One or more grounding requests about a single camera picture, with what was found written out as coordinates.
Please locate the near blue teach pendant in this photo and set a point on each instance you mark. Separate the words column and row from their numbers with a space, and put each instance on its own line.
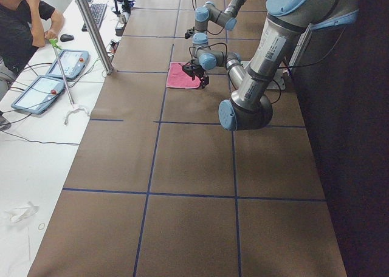
column 37, row 97

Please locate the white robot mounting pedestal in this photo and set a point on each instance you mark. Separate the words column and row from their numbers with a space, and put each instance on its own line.
column 277, row 83

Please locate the blue teach pendant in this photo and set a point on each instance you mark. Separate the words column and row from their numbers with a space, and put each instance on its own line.
column 73, row 63
column 37, row 97

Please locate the crumpled white tissue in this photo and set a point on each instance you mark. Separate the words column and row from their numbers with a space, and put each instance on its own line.
column 19, row 214

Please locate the reacher grabber stick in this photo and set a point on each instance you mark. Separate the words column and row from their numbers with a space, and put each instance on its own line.
column 75, row 107

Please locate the pink and grey towel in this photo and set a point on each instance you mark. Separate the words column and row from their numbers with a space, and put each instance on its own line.
column 178, row 79

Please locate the black computer mouse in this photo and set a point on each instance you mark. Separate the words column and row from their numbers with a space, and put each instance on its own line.
column 66, row 37

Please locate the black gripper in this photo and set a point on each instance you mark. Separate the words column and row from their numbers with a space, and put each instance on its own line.
column 198, row 73

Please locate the aluminium frame post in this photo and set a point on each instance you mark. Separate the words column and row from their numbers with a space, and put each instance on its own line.
column 95, row 35

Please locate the small metal cup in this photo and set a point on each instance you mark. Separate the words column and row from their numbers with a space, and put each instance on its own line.
column 122, row 19

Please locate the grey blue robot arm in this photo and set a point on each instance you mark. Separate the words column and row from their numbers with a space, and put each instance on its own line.
column 248, row 108
column 210, row 13

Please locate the black keyboard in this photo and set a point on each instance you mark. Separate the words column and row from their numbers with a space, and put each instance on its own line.
column 98, row 13

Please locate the seated man in black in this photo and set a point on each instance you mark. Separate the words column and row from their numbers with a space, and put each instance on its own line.
column 26, row 25

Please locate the far blue teach pendant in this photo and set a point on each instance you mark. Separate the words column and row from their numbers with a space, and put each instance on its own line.
column 73, row 63

